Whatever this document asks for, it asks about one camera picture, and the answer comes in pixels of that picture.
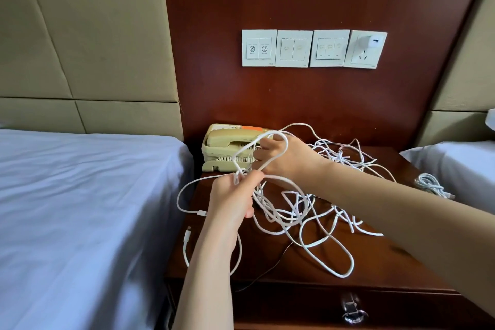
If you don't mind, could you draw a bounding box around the person's left hand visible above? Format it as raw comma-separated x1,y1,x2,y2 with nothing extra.
203,170,266,253

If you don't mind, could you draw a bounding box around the person's right hand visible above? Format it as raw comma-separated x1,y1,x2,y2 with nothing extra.
253,133,329,188

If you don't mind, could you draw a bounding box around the tangle of white cables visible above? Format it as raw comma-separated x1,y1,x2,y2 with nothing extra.
247,122,397,279

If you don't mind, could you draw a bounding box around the dark wooden drawer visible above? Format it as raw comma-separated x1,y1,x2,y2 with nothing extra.
232,291,495,330

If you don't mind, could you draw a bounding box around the person's right forearm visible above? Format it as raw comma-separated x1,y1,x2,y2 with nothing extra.
313,157,495,319

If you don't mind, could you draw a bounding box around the wooden nightstand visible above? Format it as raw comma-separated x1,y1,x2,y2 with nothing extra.
164,144,495,330

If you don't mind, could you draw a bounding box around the left bed white sheet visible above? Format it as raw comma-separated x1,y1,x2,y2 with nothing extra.
0,128,194,330

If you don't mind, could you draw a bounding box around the bed white sheet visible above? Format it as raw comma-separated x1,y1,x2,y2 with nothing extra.
0,128,194,330
401,140,495,215

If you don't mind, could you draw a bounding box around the right bed white sheet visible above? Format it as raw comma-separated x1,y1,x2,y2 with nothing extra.
401,140,495,215

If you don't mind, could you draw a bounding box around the beige padded headboard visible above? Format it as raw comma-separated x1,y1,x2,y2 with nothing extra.
415,0,495,147
0,0,184,140

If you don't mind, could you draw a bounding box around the beige corded telephone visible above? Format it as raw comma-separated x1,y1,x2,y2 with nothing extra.
201,123,268,174

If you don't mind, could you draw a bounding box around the thin black cable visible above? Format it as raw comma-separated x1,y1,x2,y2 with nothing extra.
232,241,295,293

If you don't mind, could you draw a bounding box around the white double rocker wall switch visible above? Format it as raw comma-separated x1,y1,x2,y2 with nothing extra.
275,29,314,69

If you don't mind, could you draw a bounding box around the white triple rocker wall switch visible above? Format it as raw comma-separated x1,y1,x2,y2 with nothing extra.
310,29,351,69

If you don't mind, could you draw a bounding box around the white wall socket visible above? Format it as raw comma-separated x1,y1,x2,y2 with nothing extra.
344,29,388,70

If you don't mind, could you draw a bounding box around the metal ring drawer handle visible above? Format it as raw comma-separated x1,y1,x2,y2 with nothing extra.
341,295,368,325

